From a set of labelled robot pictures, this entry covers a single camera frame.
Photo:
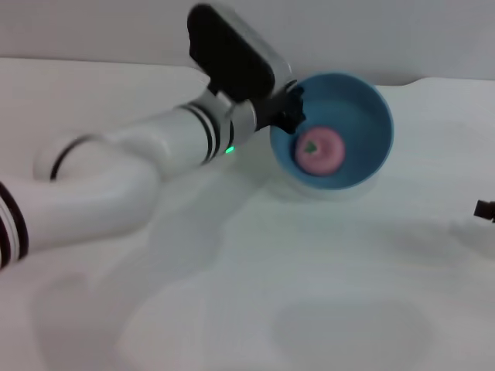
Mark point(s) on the pink toy peach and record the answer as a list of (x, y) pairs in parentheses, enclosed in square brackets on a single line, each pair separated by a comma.
[(323, 152)]

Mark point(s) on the blue bowl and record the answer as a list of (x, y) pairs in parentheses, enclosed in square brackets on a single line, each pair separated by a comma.
[(359, 116)]

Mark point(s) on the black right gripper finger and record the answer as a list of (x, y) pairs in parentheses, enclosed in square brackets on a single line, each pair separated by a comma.
[(486, 210)]

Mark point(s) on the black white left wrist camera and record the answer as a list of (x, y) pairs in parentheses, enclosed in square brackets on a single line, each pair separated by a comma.
[(232, 50)]

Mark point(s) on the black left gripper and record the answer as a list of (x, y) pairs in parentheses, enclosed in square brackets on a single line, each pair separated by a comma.
[(272, 112)]

